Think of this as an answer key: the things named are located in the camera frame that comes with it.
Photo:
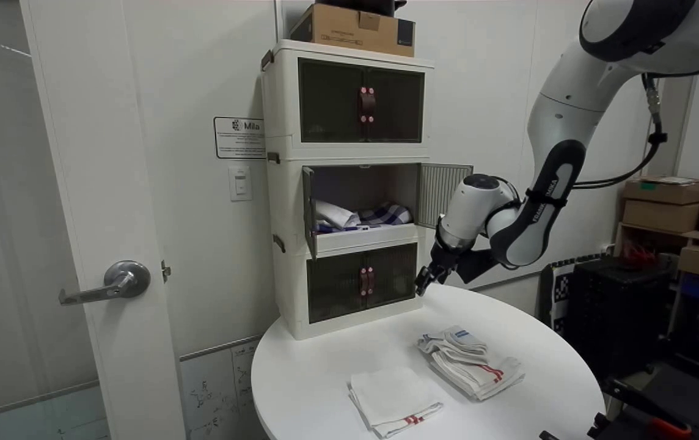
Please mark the folded cloth with red stripe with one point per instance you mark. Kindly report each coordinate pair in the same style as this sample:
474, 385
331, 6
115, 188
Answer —
488, 377

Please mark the flat cardboard box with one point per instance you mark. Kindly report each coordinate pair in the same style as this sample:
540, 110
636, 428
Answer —
667, 188

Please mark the black and white panel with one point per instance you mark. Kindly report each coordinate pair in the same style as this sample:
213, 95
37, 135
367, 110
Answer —
557, 293

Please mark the small white wall plate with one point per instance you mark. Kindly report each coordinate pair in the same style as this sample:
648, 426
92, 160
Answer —
241, 184

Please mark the black case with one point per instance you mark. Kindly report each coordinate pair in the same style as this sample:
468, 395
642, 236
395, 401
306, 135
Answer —
620, 313

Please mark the white door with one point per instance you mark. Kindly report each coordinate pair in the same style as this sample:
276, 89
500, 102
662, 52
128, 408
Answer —
97, 162

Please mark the folded cloth with red mark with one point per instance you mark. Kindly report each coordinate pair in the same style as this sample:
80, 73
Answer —
389, 397

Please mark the large cardboard box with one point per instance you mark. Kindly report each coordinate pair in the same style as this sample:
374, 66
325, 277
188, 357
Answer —
659, 216

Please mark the door latch plate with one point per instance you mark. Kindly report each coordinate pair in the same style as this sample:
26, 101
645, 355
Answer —
168, 270

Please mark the wall sign plate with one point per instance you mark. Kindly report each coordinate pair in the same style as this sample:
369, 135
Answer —
238, 138

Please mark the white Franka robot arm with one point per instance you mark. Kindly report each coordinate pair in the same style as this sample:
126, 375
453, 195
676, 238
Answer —
595, 105

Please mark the white stacked cabinet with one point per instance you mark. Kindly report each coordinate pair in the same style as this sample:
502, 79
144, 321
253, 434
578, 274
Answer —
284, 203

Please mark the crumpled blue patterned cloth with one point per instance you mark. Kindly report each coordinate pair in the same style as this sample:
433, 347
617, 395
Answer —
389, 216

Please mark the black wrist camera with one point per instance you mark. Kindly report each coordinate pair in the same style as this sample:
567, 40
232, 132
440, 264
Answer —
474, 266

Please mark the black object on cardboard box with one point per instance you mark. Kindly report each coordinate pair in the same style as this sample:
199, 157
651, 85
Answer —
369, 6

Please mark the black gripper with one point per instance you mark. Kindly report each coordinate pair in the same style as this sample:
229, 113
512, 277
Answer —
446, 263

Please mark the white cloth with blue stripes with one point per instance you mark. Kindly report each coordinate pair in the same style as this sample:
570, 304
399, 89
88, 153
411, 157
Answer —
450, 346

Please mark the brown cardboard box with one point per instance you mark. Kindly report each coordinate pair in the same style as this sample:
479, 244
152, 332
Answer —
358, 29

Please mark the smoked translucent cabinet door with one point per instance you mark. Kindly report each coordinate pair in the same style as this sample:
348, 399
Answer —
438, 186

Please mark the rolled white cloth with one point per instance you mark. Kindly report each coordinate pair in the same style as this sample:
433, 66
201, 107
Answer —
335, 216

